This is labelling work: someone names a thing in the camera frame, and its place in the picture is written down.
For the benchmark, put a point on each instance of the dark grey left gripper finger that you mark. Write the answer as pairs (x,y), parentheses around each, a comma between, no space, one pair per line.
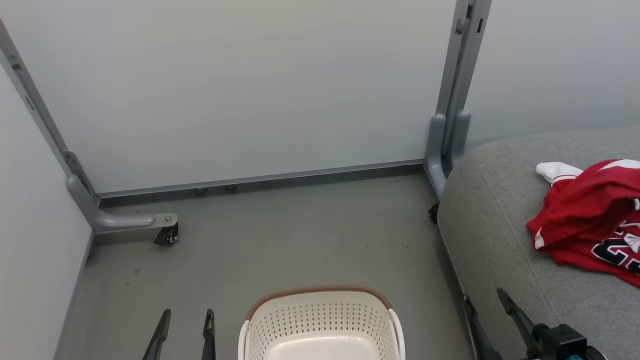
(209,340)
(159,335)

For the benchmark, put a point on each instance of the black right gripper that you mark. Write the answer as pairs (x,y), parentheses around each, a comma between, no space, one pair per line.
(560,342)

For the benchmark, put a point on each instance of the red basketball jersey white trim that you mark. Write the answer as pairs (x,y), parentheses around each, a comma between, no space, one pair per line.
(615,260)

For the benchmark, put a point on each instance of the red sports jersey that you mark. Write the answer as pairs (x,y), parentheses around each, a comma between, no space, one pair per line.
(585,205)

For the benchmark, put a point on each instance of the white garment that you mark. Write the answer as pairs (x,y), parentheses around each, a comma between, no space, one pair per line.
(557,171)

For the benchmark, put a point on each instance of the cream perforated laundry basket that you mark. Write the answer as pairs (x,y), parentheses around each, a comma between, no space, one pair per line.
(320,325)

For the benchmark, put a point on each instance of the grey fabric sofa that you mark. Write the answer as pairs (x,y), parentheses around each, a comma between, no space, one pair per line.
(500,240)

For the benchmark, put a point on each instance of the small black caster by sofa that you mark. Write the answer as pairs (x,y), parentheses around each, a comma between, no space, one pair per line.
(434,213)

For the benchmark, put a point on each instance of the small round metal foot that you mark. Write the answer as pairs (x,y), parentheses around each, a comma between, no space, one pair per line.
(230,187)
(200,190)

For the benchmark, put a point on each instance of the black caster wheel silver bracket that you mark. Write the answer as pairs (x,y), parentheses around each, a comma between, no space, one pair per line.
(169,235)

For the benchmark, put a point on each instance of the grey partition frame with castors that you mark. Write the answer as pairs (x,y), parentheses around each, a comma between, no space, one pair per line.
(100,215)

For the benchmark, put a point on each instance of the grey partition bottom rail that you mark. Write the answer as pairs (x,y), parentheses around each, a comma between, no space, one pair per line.
(260,178)

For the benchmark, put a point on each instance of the grey partition post double tube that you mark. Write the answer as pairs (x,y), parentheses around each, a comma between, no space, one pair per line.
(450,125)

